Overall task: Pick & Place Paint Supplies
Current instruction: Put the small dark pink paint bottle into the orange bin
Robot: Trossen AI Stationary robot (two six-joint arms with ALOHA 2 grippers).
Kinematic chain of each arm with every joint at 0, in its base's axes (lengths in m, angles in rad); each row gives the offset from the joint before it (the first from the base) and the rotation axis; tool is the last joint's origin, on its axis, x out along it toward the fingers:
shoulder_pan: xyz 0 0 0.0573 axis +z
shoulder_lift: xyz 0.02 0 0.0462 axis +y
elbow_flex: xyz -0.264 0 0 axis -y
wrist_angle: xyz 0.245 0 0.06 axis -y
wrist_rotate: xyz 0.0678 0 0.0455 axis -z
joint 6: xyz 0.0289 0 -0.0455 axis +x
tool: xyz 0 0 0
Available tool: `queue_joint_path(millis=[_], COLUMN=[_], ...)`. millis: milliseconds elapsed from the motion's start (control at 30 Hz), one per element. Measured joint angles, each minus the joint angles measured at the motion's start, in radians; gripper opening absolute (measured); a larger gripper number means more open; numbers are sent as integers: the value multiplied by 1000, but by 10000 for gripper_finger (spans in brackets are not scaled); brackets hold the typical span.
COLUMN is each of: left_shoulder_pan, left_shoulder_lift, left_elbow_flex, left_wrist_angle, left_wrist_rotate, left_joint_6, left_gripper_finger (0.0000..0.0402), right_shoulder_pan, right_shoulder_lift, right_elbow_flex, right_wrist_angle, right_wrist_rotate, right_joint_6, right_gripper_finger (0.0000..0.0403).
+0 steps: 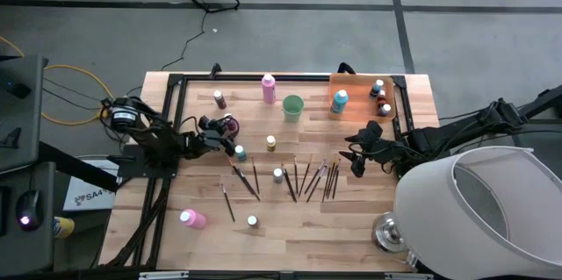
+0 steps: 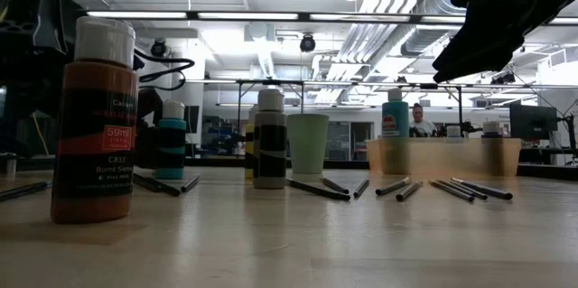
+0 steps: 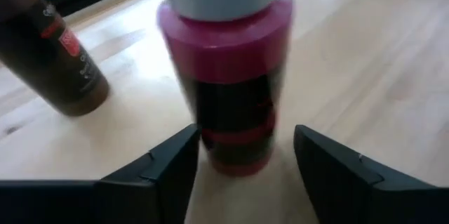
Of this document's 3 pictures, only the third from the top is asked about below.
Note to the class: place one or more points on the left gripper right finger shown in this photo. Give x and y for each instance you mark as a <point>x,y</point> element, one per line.
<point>336,189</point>

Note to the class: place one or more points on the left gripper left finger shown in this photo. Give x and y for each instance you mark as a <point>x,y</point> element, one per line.
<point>165,182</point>

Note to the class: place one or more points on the small pink paint bottle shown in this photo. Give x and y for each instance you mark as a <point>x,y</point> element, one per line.
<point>228,59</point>

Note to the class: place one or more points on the burnt sienna paint bottle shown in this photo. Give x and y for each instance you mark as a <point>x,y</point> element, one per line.
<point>52,66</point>

